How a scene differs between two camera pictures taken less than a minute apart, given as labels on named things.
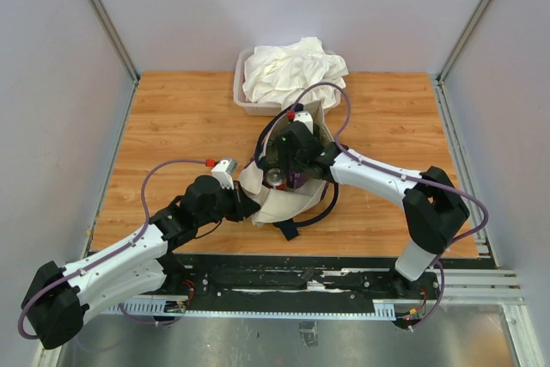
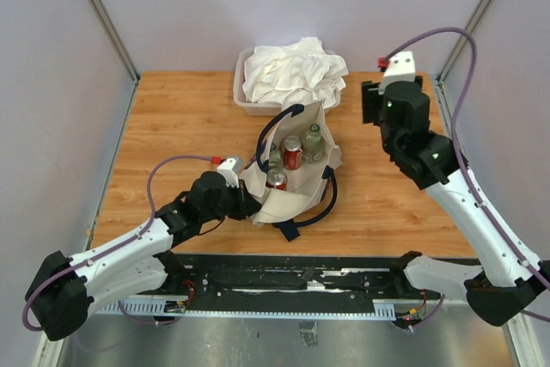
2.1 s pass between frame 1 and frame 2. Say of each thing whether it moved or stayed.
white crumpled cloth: stayed
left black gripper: stayed
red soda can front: stayed
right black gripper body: moved
